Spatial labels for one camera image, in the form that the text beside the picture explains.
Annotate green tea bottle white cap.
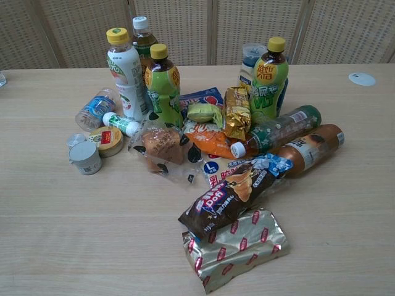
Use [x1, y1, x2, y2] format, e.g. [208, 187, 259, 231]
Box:
[131, 16, 159, 81]

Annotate orange snack packet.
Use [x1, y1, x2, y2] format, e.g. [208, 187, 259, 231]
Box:
[183, 120, 244, 160]

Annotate blue bottle behind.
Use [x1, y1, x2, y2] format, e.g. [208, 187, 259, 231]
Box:
[237, 43, 268, 93]

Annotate white glove packet blue label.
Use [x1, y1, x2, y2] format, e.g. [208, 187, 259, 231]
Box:
[202, 155, 257, 191]

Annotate brown coffee drink bottle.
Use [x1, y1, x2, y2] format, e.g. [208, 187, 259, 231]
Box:
[274, 123, 346, 179]

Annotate gold foil snack packet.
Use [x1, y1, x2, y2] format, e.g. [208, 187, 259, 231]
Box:
[222, 86, 252, 139]

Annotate white round lid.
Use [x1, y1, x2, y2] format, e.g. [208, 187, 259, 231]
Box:
[348, 72, 376, 87]

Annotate round yellow tin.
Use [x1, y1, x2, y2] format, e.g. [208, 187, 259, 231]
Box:
[88, 126, 125, 158]

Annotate small white green tube bottle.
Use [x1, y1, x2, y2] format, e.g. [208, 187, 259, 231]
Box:
[102, 112, 140, 138]

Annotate blue red white packet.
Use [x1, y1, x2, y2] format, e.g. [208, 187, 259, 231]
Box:
[178, 87, 225, 120]

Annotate dark brown chip bag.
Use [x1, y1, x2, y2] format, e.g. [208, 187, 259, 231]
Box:
[178, 153, 294, 242]

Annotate perforated folding screen panels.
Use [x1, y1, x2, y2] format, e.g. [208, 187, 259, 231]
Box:
[0, 0, 395, 71]

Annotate clear plastic jar blue label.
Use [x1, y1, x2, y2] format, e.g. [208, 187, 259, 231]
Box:
[75, 88, 119, 132]

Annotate grey foil snack packet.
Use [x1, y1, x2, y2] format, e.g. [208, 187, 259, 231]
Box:
[181, 208, 291, 295]

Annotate dark green star-print bottle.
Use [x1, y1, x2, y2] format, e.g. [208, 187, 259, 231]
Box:
[230, 105, 323, 158]

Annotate white yogurt bottle yellow cap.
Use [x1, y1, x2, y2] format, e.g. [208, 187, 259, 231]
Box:
[106, 27, 148, 123]

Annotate green lemon tea bottle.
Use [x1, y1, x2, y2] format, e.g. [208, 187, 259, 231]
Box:
[144, 43, 183, 128]
[248, 36, 286, 124]

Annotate green wrapped small snack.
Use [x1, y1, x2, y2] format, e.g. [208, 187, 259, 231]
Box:
[186, 102, 223, 128]

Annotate clear bag with bread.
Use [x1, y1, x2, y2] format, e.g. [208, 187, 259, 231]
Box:
[127, 111, 201, 189]

